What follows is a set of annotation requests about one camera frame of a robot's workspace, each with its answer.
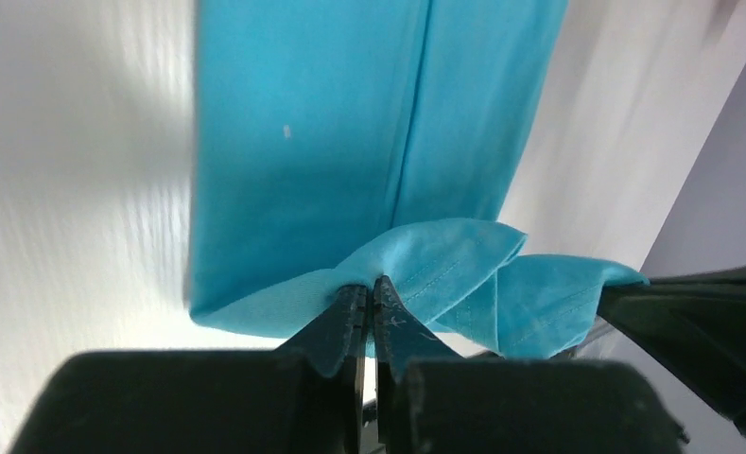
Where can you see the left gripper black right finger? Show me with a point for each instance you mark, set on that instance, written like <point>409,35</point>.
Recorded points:
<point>432,400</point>

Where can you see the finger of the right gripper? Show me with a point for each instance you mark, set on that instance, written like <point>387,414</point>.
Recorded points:
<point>695,326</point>

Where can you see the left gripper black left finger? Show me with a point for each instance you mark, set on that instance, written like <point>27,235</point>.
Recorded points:
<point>302,397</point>

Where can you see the teal t shirt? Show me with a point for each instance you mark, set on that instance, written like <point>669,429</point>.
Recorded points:
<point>339,141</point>

